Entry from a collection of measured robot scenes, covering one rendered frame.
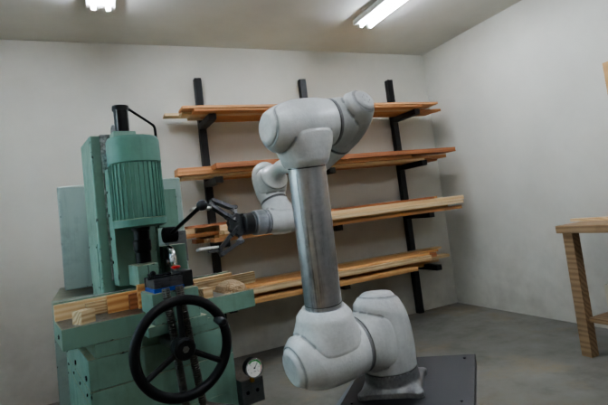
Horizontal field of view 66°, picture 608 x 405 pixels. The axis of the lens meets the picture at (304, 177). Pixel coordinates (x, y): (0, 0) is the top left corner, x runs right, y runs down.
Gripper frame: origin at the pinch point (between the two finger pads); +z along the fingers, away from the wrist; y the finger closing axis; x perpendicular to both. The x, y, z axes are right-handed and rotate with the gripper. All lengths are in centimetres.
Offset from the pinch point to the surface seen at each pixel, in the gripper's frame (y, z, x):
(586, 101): 64, -320, -9
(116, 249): 1.5, 20.8, -25.3
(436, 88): 154, -343, -149
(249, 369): -47.0, -10.6, -3.8
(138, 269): -8.3, 17.0, -13.5
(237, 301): -25.2, -11.7, -5.4
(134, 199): 13.8, 17.1, -5.9
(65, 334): -24.3, 40.7, -5.2
